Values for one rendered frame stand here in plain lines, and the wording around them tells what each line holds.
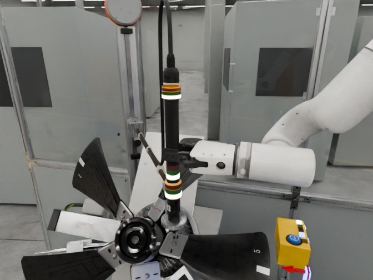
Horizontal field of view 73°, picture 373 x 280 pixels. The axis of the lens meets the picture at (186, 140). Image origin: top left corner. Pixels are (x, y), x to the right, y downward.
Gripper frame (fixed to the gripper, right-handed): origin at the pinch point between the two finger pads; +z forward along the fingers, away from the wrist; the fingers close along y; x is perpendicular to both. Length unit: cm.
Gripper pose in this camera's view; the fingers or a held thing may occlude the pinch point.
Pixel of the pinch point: (172, 151)
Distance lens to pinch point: 62.5
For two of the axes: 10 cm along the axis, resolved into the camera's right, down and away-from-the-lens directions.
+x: 0.2, -9.4, -3.4
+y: 2.6, -3.3, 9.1
